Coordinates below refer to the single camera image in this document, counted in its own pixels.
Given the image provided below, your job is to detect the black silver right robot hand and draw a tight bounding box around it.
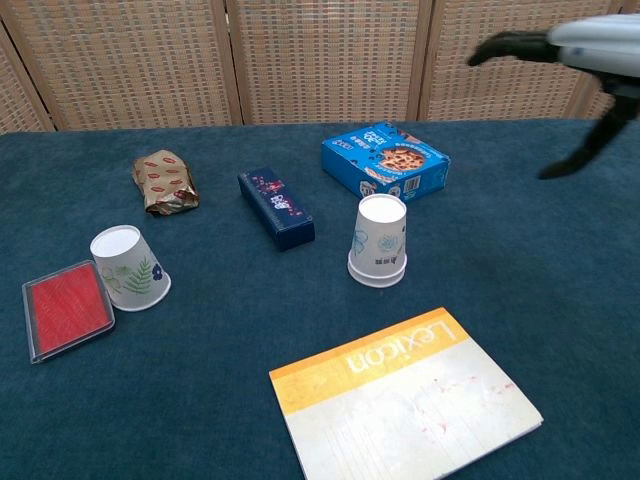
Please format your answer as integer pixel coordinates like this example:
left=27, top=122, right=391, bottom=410
left=467, top=13, right=640, bottom=181

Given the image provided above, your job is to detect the blue cookie box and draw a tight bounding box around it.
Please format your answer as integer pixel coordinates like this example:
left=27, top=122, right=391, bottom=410
left=320, top=121, right=452, bottom=204

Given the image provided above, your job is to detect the woven bamboo folding screen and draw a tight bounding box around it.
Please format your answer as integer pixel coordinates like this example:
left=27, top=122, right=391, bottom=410
left=0, top=0, right=640, bottom=134

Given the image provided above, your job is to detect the dark blue slim box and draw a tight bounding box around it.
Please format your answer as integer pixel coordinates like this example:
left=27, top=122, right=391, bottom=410
left=237, top=168, right=316, bottom=252

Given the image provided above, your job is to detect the yellow white Lexicon notebook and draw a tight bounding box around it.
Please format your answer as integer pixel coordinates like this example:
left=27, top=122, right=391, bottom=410
left=268, top=306, right=545, bottom=480

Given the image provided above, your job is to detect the gold foil snack wrapper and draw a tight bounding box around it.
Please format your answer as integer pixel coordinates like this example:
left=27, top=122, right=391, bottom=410
left=132, top=149, right=201, bottom=217

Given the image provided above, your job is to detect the blue table cloth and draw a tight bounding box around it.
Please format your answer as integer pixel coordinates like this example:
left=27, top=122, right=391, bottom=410
left=0, top=118, right=640, bottom=480

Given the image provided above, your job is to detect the white paper cup fern print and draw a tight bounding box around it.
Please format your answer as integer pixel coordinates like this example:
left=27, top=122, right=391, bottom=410
left=89, top=225, right=173, bottom=313

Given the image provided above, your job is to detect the red ink pad case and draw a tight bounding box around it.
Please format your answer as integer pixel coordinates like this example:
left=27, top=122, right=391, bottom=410
left=21, top=259, right=117, bottom=365

